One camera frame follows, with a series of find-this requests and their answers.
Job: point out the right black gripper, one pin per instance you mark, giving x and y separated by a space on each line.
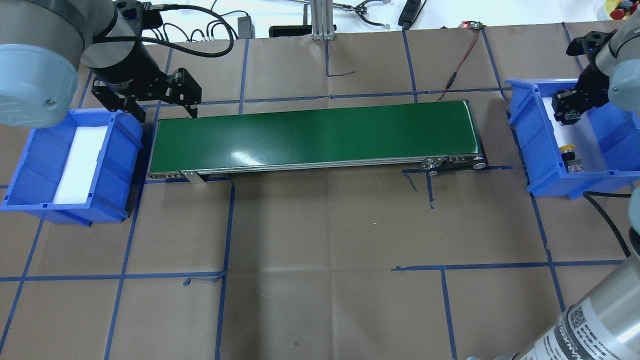
589 86

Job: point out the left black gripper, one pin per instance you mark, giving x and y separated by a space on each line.
131 64

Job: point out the yellow push button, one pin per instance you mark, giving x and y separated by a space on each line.
569 158

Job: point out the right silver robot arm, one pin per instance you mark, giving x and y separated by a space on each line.
604 323

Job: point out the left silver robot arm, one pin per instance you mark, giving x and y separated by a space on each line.
43 43

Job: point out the blue bin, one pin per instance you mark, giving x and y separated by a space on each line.
40 167
616 131

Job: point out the white foam pad bin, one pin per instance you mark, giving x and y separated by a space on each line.
80 166
580 135

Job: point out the green conveyor belt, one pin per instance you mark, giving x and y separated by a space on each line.
441 136

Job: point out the black power adapter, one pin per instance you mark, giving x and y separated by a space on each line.
410 13

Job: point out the aluminium frame post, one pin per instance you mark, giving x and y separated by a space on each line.
322 20

